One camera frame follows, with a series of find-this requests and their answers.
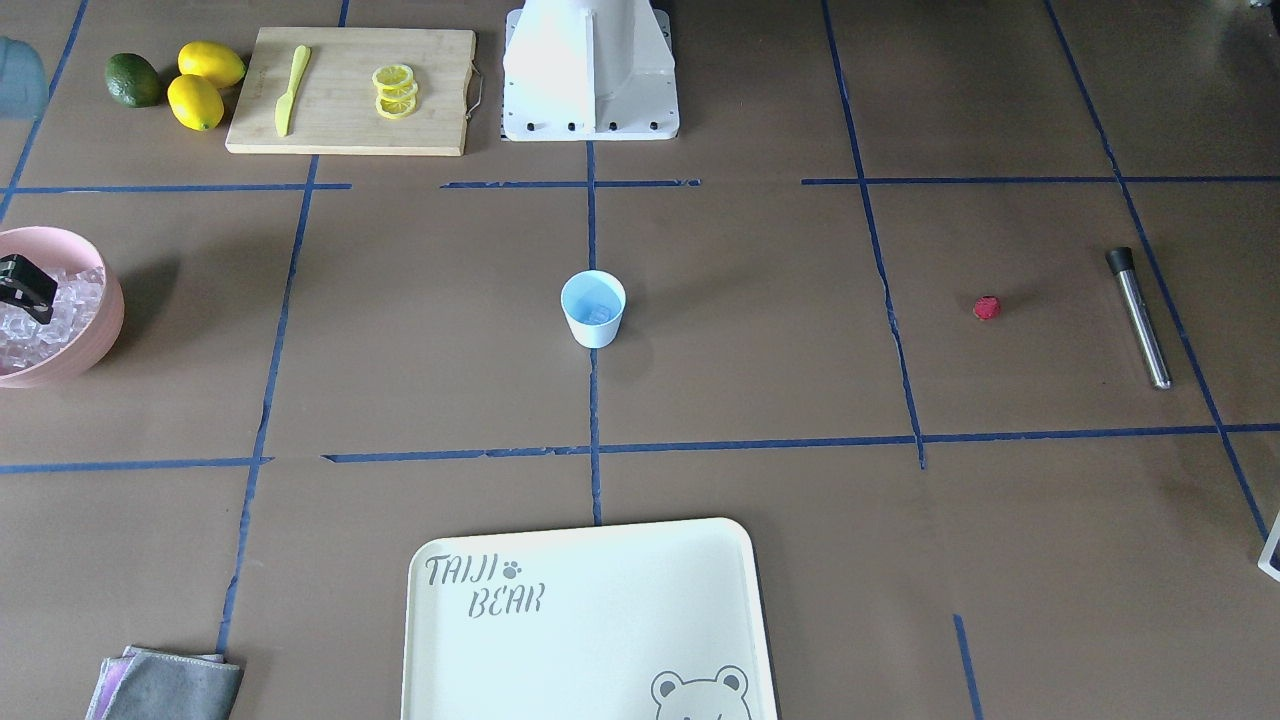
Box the pink bowl of ice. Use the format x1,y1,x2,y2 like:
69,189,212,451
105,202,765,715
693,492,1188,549
3,225,124,388

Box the yellow plastic knife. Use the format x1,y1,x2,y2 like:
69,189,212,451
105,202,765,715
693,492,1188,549
274,45,312,138

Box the yellow lemon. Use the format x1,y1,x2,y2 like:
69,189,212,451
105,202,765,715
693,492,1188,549
177,41,247,90
166,74,225,132

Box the white wire cup rack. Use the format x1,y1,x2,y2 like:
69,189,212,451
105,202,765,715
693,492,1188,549
1257,515,1280,582

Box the red strawberry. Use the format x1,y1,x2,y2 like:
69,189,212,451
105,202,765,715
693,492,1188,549
972,295,1004,322

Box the cream bear serving tray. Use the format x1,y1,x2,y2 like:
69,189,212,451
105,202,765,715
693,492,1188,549
399,518,780,719

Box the steel muddler with black tip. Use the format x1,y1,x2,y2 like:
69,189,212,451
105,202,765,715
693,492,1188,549
1105,246,1172,389

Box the green avocado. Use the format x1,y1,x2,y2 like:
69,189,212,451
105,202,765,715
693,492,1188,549
104,53,163,109

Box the light blue paper cup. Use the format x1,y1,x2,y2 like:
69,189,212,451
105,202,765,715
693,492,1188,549
559,270,627,348

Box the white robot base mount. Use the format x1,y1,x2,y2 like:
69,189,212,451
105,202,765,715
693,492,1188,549
502,1,681,142

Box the lemon slices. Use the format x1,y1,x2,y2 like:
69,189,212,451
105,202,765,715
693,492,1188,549
371,64,419,120

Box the wooden cutting board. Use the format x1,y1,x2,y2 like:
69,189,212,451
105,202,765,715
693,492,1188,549
225,26,477,158

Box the grey folded cloth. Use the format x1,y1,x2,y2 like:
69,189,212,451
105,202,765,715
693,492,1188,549
84,646,243,719

